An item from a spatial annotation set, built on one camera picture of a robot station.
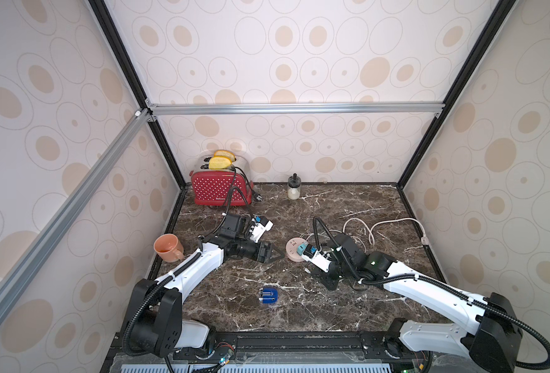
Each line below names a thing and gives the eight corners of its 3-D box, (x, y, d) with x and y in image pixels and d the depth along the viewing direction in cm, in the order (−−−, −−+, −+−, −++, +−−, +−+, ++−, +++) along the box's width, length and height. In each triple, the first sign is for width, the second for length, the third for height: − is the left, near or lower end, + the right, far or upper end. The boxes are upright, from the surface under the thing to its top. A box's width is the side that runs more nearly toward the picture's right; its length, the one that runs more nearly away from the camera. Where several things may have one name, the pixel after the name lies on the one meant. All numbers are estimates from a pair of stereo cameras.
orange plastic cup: (161, 264, 95) (150, 251, 87) (167, 247, 100) (157, 233, 92) (184, 264, 95) (174, 251, 87) (189, 247, 100) (180, 233, 92)
